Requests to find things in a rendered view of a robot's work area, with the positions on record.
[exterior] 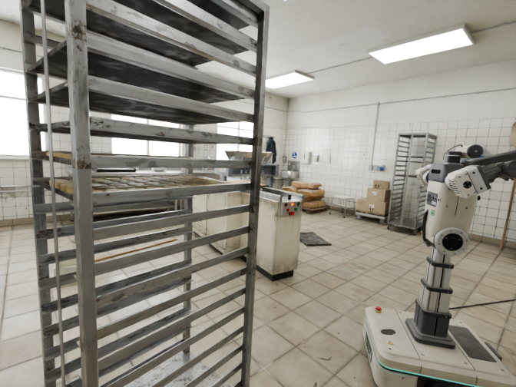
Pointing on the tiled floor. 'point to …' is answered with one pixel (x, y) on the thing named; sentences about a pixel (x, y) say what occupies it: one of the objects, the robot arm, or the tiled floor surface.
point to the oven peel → (513, 184)
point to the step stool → (343, 204)
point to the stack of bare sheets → (312, 239)
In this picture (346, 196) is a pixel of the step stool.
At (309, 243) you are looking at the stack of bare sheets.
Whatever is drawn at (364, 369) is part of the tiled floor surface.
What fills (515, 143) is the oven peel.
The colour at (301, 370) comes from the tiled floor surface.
